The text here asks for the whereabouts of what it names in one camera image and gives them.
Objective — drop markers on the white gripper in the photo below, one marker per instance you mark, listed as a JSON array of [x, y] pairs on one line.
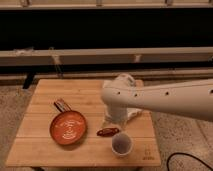
[[116, 115]]

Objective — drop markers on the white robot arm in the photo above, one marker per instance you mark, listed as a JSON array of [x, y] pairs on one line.
[[124, 99]]

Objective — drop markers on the white plastic bottle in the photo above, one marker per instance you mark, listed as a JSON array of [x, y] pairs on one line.
[[133, 112]]

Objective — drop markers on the brown striped snack bar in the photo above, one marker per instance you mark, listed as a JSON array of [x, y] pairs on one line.
[[61, 105]]

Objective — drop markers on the wooden table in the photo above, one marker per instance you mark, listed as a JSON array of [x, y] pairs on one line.
[[33, 146]]

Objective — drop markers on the grey metal rail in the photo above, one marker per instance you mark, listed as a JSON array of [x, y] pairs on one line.
[[105, 56]]

